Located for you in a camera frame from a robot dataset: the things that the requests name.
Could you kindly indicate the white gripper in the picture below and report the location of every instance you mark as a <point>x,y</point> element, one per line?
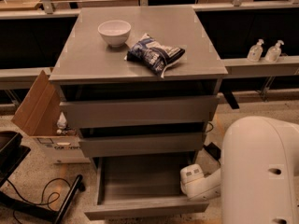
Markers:
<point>192,178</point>

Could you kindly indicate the grey bottom drawer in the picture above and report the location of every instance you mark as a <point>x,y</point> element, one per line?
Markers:
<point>141,186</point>

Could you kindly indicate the grey drawer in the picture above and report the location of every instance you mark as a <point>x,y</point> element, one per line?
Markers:
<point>141,186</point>
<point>135,112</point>
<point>141,144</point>

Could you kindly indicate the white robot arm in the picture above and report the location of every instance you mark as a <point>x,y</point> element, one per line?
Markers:
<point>259,159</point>

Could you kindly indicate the grey middle drawer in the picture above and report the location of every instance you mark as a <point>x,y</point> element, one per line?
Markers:
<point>141,144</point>

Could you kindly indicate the grey drawer cabinet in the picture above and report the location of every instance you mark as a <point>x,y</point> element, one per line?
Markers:
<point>91,70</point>

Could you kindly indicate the grey top drawer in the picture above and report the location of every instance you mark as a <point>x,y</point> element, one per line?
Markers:
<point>135,112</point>

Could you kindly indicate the open cardboard box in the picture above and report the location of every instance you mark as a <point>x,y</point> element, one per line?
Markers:
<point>37,117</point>

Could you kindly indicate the black power adapter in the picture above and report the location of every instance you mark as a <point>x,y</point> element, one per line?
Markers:
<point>213,151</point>

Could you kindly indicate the blue white snack bag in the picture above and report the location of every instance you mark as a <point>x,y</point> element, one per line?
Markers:
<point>156,57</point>

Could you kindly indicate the left clear pump bottle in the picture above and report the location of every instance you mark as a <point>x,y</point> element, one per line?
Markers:
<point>256,51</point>

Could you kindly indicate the clear pump bottle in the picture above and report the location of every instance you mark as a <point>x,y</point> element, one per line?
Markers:
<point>256,51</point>
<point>274,52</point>

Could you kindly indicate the white bottle in box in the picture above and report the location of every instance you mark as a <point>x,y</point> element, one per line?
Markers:
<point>61,122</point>

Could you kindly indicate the right clear pump bottle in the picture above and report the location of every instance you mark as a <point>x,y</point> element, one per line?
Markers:
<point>274,52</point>

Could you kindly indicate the white ceramic bowl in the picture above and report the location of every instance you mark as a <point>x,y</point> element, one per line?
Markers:
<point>115,33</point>

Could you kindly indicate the black bin left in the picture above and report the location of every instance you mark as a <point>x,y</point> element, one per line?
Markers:
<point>12,153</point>

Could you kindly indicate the black stand base left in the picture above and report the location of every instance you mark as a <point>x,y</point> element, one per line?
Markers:
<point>36,210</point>

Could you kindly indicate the grey metal rail frame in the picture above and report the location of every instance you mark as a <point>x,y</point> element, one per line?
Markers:
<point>270,20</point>

